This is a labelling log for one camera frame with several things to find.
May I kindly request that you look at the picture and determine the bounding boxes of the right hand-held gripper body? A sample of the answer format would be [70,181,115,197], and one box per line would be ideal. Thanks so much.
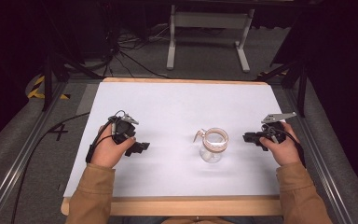
[260,111,297,145]

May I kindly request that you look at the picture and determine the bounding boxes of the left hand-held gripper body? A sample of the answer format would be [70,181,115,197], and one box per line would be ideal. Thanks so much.
[107,109,140,146]

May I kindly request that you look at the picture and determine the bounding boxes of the person's left hand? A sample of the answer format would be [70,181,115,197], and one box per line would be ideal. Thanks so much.
[89,124,137,169]

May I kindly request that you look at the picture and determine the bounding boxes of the person's right hand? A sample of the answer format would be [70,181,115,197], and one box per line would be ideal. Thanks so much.
[258,121,301,167]

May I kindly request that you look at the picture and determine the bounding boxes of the glass carafe with wooden collar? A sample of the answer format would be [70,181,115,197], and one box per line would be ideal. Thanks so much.
[193,127,230,164]

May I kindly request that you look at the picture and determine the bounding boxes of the black tripod stand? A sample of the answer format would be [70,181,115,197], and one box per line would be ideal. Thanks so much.
[41,0,104,112]
[255,57,310,119]

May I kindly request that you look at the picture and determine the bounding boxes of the white table mat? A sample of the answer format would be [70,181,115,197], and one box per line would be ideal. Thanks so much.
[62,81,284,198]

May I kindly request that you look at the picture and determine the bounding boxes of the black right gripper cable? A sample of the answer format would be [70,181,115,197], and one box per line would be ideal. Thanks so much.
[269,126,308,169]

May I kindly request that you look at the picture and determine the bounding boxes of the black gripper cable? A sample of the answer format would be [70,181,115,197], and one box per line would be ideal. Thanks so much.
[269,126,308,169]
[10,109,127,224]

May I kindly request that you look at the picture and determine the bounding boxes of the aluminium rail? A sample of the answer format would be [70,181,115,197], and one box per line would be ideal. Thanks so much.
[0,81,68,224]
[282,87,356,224]

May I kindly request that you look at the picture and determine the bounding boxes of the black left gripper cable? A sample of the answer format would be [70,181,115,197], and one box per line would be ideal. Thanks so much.
[10,109,127,224]

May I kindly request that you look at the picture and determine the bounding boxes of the bundle of black floor cables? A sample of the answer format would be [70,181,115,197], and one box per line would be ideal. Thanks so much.
[102,21,175,80]

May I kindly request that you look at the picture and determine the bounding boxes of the white metal stand frame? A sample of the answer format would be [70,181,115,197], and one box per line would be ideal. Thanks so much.
[166,4,256,74]

